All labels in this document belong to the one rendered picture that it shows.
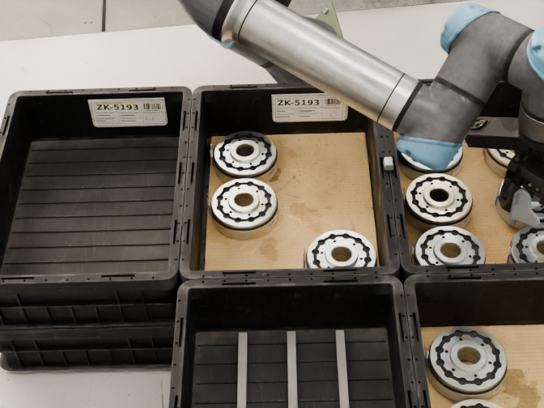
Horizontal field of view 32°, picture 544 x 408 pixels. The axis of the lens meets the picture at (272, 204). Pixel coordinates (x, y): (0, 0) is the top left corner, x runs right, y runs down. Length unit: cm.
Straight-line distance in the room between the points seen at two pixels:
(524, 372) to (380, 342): 20
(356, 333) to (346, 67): 37
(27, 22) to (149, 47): 140
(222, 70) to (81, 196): 52
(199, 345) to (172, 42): 87
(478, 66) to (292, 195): 41
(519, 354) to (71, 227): 70
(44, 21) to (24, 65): 134
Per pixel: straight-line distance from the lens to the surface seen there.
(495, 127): 137
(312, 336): 132
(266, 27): 126
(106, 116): 158
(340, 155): 155
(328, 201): 148
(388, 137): 144
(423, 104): 124
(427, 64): 195
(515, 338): 135
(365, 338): 132
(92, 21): 331
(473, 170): 155
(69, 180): 157
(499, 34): 124
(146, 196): 151
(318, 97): 154
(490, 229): 147
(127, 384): 146
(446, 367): 127
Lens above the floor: 192
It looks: 48 degrees down
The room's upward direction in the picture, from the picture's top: 3 degrees counter-clockwise
